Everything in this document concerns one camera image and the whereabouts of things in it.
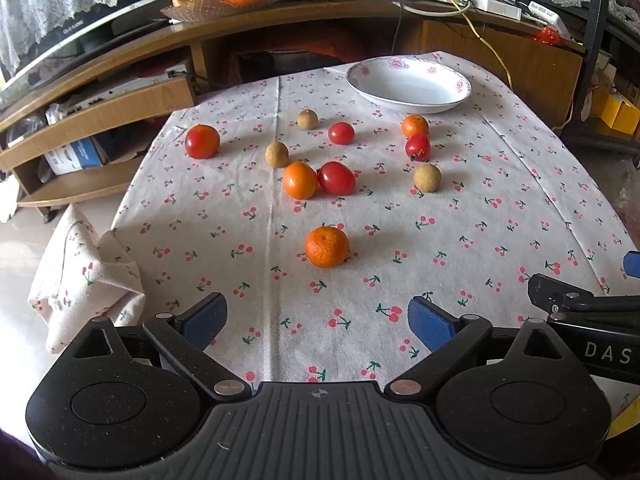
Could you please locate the orange mandarin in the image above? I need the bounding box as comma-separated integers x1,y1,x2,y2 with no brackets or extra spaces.
304,226,349,269

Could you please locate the brown longan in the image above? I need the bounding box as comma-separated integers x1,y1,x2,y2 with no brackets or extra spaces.
264,142,290,168
296,108,319,131
413,164,442,193

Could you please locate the red tomato with stem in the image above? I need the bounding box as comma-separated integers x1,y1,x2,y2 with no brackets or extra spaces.
405,133,431,162

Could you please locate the red oval tomato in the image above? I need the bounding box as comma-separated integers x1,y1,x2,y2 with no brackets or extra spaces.
317,162,356,195

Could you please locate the orange round fruit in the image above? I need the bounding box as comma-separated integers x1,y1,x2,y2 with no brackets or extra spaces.
282,162,318,200

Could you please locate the large red tomato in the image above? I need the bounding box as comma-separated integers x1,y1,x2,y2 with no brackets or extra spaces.
184,125,220,159

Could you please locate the small orange kumquat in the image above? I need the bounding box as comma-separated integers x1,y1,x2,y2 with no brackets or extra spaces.
400,114,428,138

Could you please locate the small red cherry tomato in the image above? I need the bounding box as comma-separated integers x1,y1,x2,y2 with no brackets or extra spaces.
328,122,355,145

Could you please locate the yellow box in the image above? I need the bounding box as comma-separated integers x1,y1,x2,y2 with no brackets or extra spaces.
600,92,640,136

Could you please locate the cherry print white tablecloth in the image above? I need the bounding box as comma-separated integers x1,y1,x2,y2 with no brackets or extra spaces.
28,53,639,384

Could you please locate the blue white box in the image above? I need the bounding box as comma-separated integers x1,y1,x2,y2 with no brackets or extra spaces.
44,138,108,176

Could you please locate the wooden tv cabinet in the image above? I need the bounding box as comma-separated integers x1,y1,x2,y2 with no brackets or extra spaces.
1,0,586,209

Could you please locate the red small object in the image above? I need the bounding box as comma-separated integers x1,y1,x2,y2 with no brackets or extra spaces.
534,26,563,46

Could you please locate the white floral plate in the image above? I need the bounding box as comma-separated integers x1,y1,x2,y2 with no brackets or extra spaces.
346,56,472,115

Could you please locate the black metal shelf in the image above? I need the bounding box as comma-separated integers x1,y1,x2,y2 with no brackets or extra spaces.
522,0,639,154

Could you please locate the white power strip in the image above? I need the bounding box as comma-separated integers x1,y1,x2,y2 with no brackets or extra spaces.
434,0,522,21

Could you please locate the glass fruit dish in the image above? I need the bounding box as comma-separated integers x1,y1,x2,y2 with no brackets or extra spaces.
160,0,281,23

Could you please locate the white thick cable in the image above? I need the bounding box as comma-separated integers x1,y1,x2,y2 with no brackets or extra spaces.
359,0,474,19

